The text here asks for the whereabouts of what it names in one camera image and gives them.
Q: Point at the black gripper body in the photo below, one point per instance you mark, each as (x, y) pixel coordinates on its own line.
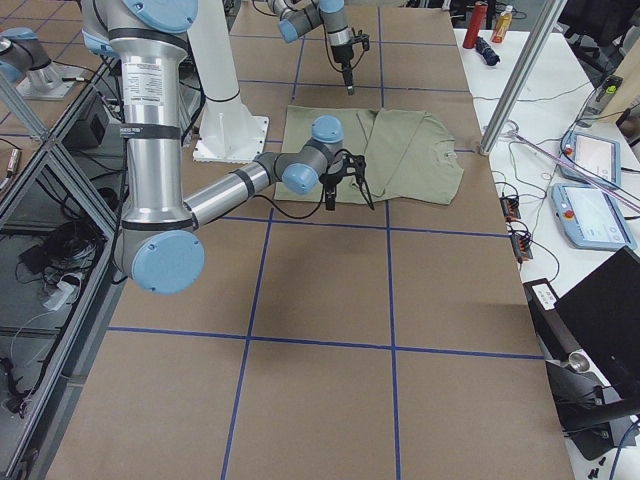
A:
(343, 55)
(331, 180)

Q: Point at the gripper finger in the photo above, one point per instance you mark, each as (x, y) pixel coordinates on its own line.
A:
(330, 199)
(347, 75)

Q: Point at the olive green long-sleeve shirt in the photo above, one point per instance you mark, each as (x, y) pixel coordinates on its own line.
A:
(408, 154)

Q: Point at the black monitor on arm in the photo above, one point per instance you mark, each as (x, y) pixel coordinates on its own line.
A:
(590, 336)

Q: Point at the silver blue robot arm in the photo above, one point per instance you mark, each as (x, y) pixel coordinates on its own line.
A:
(340, 37)
(156, 244)

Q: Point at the folded dark blue umbrella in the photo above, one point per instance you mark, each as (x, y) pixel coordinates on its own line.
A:
(490, 57)

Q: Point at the red cylindrical bottle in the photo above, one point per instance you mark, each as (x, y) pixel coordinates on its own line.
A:
(478, 15)

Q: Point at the orange drink bottle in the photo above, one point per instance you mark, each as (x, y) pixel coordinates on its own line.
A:
(502, 25)

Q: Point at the orange electronics board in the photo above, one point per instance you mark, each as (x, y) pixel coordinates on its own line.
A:
(510, 208)

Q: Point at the near teach pendant tablet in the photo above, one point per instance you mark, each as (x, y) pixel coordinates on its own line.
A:
(590, 218)

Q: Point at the teach pendant tablet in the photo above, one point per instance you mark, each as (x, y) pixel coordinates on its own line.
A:
(597, 154)
(590, 218)

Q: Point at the far teach pendant tablet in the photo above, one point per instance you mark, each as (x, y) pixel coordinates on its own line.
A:
(597, 154)

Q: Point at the white reacher grabber stick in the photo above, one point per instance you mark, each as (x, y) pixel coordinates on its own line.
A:
(620, 194)

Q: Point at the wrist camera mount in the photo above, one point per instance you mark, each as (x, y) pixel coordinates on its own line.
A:
(354, 166)
(359, 37)

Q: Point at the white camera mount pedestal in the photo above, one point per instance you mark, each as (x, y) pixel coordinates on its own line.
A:
(228, 132)

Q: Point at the aluminium frame post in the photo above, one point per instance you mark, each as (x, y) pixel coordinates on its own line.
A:
(525, 63)

